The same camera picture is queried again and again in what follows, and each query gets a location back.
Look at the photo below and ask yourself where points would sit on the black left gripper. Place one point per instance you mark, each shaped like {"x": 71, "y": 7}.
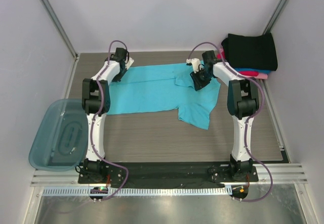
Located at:
{"x": 118, "y": 78}

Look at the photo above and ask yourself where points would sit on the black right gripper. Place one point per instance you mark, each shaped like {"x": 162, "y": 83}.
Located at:
{"x": 200, "y": 80}

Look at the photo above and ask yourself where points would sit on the cyan t shirt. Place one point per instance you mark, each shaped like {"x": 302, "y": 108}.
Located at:
{"x": 154, "y": 88}

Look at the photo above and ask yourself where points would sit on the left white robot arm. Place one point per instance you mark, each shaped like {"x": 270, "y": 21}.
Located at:
{"x": 96, "y": 104}

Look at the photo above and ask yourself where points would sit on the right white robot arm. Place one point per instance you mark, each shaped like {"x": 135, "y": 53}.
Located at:
{"x": 242, "y": 104}

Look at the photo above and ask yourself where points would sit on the magenta folded t shirt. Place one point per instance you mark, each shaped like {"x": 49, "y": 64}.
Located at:
{"x": 244, "y": 73}

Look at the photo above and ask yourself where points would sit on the black folded t shirt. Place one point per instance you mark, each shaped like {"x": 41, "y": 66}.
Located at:
{"x": 253, "y": 52}

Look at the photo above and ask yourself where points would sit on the pink folded t shirt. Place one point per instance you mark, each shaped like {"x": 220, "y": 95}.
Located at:
{"x": 261, "y": 76}

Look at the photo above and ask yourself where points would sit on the blue folded t shirt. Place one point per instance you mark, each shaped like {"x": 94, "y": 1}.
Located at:
{"x": 252, "y": 69}

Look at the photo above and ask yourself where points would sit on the blue transparent plastic bin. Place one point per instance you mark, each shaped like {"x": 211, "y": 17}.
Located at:
{"x": 62, "y": 138}

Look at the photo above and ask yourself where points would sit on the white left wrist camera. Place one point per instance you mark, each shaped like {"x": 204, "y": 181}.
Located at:
{"x": 129, "y": 63}

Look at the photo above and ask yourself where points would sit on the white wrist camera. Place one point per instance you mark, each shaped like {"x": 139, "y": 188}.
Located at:
{"x": 129, "y": 63}
{"x": 195, "y": 63}

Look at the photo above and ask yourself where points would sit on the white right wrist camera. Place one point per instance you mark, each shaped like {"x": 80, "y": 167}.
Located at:
{"x": 195, "y": 63}

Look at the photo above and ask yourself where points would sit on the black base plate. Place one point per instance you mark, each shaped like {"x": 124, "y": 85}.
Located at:
{"x": 171, "y": 175}

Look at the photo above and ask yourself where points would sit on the white slotted cable duct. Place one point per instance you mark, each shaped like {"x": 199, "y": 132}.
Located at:
{"x": 91, "y": 191}

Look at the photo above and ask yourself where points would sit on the left aluminium corner post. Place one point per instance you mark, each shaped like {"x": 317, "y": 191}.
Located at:
{"x": 55, "y": 20}

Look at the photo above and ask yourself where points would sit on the aluminium corner post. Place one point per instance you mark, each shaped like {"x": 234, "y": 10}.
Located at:
{"x": 55, "y": 20}
{"x": 275, "y": 16}

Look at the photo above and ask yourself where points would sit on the aluminium frame rail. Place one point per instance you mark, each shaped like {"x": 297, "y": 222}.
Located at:
{"x": 274, "y": 173}

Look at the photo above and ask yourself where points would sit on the right aluminium corner post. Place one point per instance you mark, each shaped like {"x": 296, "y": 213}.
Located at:
{"x": 275, "y": 16}

